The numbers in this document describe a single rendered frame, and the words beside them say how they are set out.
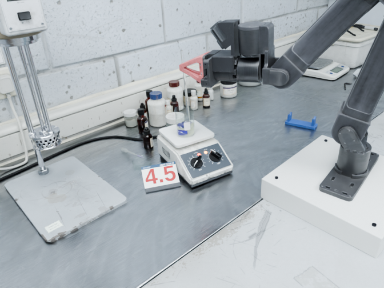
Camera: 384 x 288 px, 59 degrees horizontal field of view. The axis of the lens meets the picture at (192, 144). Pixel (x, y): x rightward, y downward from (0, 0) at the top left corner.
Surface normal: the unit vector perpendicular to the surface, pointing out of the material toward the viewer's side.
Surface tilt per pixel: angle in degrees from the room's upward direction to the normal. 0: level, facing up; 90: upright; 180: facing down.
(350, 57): 93
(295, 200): 90
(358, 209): 3
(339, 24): 95
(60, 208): 0
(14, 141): 90
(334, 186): 3
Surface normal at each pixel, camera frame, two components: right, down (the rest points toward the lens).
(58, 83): 0.67, 0.33
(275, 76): -0.47, 0.48
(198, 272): -0.05, -0.87
